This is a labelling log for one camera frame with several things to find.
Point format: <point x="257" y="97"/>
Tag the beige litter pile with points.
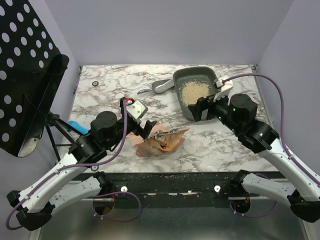
<point x="192" y="91"/>

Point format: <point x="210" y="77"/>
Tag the silver metal scoop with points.
<point x="159" y="87"/>

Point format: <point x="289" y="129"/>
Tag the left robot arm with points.
<point x="34" y="206"/>

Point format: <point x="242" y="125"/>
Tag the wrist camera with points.
<point x="135" y="109"/>
<point x="223" y="88"/>

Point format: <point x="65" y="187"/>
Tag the pink cat litter bag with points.
<point x="157" y="147"/>

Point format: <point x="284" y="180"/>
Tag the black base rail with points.
<point x="177" y="190"/>

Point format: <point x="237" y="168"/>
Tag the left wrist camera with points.
<point x="135" y="109"/>

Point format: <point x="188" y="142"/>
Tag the dark grey litter tray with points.
<point x="202" y="74"/>

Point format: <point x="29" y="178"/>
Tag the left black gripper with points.
<point x="144" y="132"/>

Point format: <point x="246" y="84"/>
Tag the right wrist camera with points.
<point x="223" y="88"/>

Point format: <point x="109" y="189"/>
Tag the blue plastic handle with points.
<point x="78" y="127"/>

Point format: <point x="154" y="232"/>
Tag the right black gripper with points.
<point x="208" y="109"/>

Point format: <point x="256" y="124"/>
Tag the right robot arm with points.
<point x="238" y="113"/>

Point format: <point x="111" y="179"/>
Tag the black perforated music stand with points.
<point x="36" y="77"/>

